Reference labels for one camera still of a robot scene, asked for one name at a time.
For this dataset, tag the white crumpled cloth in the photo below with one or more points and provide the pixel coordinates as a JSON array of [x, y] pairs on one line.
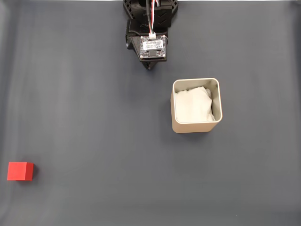
[[192, 106]]

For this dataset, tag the beige square box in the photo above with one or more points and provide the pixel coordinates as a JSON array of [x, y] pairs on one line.
[[195, 128]]

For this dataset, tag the red cube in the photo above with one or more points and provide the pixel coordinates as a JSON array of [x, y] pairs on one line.
[[20, 171]]

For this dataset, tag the camera board with black mount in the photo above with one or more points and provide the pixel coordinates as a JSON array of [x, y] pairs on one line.
[[152, 48]]

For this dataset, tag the dark grey table mat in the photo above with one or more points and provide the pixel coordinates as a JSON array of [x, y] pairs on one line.
[[94, 117]]

